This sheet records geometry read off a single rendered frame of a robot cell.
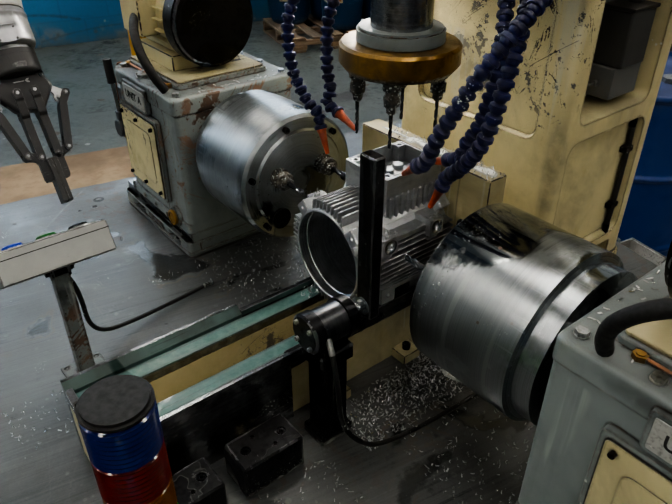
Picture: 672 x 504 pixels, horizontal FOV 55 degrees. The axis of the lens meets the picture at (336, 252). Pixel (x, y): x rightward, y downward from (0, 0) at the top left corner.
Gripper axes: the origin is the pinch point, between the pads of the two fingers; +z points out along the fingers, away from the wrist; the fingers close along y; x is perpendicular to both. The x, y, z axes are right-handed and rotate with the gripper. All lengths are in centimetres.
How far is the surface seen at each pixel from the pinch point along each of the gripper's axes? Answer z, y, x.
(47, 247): 9.5, -5.9, -3.5
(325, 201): 17.0, 31.0, -22.4
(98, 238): 10.6, 1.5, -3.5
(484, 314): 35, 30, -50
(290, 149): 6.5, 38.3, -5.5
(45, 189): -27, 40, 225
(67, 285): 15.8, -4.5, 1.0
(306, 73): -70, 270, 320
